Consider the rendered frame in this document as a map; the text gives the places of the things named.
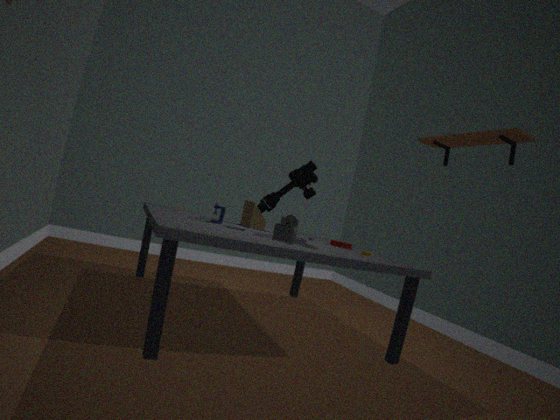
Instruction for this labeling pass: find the red rectangular block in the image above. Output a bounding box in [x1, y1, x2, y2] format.
[331, 240, 352, 249]

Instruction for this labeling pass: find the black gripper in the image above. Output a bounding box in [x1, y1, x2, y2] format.
[289, 169, 316, 200]

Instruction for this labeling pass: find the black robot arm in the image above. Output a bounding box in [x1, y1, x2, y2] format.
[257, 161, 318, 213]

